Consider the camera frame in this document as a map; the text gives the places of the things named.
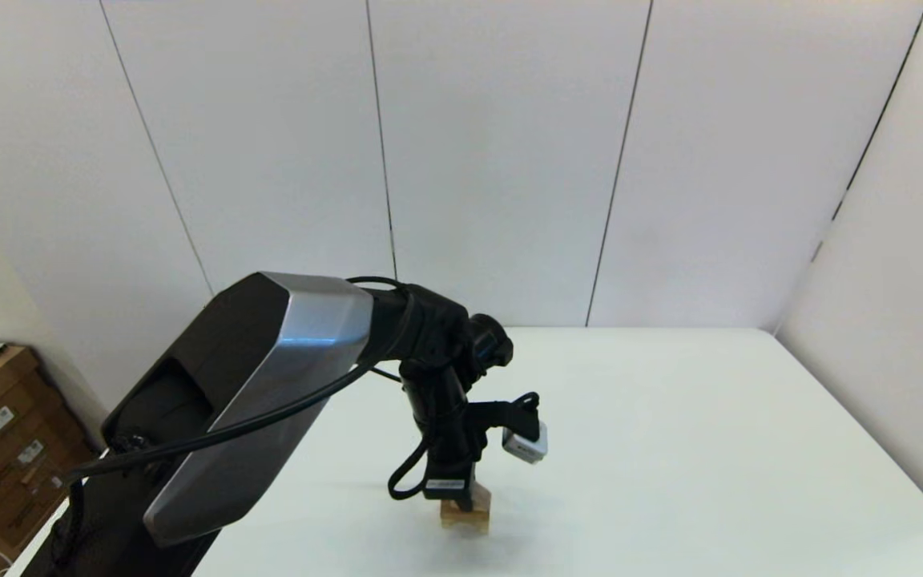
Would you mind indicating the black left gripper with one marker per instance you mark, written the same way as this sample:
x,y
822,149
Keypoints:
x,y
449,473

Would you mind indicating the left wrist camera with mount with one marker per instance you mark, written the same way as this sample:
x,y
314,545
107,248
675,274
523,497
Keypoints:
x,y
521,437

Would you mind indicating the arched wooden building block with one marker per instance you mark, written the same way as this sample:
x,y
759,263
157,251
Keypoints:
x,y
465,523

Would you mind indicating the rectangular wooden building block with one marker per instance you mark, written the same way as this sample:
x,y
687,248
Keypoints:
x,y
483,498

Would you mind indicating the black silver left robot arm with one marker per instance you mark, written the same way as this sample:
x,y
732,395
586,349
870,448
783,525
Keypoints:
x,y
269,377

